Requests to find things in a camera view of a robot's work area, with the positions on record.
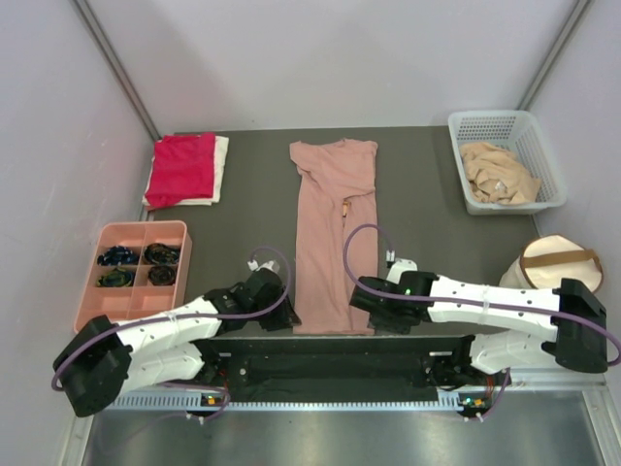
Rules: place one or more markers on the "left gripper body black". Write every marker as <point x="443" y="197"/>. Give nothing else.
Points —
<point x="278" y="318"/>

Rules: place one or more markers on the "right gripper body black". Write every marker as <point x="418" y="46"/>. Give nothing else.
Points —
<point x="383" y="321"/>

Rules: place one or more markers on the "pink printed t shirt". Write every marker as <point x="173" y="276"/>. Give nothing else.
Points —
<point x="337" y="194"/>

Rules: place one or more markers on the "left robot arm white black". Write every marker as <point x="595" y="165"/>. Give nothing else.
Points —
<point x="106" y="359"/>

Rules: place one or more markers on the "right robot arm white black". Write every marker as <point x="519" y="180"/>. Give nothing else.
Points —
<point x="564" y="325"/>

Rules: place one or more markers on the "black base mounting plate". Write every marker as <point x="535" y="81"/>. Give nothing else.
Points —
<point x="344" y="369"/>

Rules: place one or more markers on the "dark brown rolled sock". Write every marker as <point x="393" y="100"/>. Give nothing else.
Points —
<point x="162" y="275"/>

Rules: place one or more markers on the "black brown rolled sock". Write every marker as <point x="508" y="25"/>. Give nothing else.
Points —
<point x="158" y="254"/>

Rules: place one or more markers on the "pink compartment tray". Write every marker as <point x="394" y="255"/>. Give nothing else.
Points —
<point x="142" y="298"/>

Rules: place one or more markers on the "dark green rolled sock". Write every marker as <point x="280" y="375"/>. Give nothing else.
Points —
<point x="117" y="277"/>

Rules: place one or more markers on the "folded red t shirt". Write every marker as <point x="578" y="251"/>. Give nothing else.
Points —
<point x="182" y="168"/>

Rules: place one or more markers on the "dark blue rolled sock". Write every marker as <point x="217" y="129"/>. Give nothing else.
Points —
<point x="118" y="256"/>

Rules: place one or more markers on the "cream round fabric bag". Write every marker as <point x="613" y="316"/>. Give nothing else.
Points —
<point x="544" y="262"/>

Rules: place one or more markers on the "beige crumpled t shirt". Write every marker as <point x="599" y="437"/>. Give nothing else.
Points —
<point x="495" y="175"/>

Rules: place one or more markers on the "white perforated plastic basket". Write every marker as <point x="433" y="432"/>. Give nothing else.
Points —
<point x="519" y="132"/>

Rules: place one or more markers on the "aluminium rail frame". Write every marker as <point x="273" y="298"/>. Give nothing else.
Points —
<point x="543" y="418"/>

